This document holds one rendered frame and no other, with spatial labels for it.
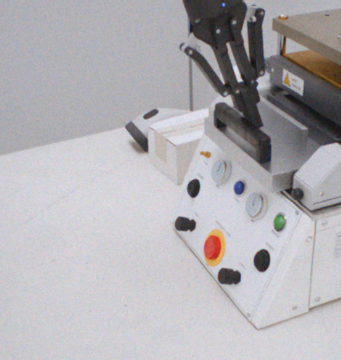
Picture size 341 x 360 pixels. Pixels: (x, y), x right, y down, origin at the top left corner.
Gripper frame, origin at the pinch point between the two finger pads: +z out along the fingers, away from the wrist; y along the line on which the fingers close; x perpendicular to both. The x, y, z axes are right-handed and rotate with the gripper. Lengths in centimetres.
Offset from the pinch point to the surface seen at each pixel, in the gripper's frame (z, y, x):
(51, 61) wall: 38, 12, -145
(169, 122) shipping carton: 18.9, 4.3, -38.7
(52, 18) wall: 25, 5, -145
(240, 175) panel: 11.4, 4.6, -1.2
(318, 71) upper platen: 1.3, -12.6, -0.7
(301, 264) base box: 16.5, 6.1, 17.2
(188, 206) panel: 19.3, 12.6, -11.5
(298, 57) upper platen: 1.7, -13.4, -7.7
